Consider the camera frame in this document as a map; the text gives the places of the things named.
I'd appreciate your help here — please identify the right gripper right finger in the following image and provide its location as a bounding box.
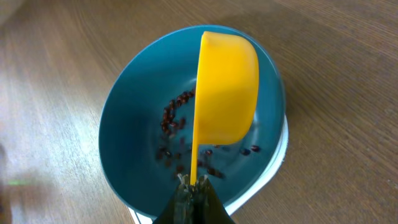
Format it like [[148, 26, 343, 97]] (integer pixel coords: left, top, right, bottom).
[[193, 175, 234, 224]]

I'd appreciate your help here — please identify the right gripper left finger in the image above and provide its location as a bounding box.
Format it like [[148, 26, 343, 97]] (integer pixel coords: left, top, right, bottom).
[[152, 175, 194, 224]]

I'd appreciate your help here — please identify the yellow measuring scoop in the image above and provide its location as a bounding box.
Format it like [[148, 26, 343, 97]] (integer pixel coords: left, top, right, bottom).
[[190, 31, 259, 185]]

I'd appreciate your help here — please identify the blue plastic bowl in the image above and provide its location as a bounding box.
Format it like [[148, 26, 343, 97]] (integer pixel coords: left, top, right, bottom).
[[98, 25, 286, 206]]

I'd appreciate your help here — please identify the red beans pile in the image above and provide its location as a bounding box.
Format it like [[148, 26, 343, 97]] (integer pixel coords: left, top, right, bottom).
[[155, 88, 262, 181]]

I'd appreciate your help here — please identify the white digital kitchen scale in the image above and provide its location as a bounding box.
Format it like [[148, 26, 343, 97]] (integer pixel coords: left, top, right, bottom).
[[120, 115, 289, 223]]

